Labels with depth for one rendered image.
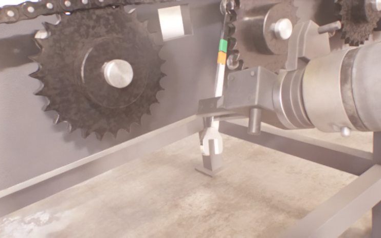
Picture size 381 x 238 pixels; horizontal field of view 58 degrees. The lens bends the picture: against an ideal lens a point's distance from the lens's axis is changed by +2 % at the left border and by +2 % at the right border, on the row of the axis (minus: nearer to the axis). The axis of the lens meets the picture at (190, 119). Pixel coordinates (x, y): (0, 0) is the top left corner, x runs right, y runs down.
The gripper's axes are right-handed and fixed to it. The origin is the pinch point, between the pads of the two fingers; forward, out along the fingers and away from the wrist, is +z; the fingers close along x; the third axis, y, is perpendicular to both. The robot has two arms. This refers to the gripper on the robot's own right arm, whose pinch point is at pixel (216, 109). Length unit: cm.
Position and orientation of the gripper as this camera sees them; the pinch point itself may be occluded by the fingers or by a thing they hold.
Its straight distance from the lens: 53.2
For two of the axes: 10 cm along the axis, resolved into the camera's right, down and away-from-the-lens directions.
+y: -1.2, 9.7, -2.1
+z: -6.5, 0.8, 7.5
